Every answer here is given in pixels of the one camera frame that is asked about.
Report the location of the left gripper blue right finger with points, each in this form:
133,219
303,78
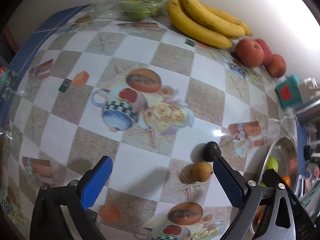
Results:
232,182

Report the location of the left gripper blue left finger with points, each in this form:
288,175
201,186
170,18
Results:
93,181

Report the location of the orange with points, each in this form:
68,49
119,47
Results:
287,180

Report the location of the bag of green fruits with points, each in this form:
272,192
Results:
132,10

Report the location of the stainless steel bowl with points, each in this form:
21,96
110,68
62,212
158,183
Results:
280,159

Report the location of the patterned tablecloth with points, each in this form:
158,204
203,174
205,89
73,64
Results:
149,98

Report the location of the stainless steel kettle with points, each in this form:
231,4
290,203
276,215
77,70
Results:
308,112

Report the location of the teal box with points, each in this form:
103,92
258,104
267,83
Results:
288,92

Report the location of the red apple far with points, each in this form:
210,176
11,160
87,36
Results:
277,66

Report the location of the plastic bag of snacks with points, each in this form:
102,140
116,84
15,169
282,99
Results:
7,83

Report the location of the red apple near bananas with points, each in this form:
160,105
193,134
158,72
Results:
249,53

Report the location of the red apple middle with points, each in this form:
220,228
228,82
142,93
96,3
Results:
268,55

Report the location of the banana bunch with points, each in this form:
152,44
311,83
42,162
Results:
205,24

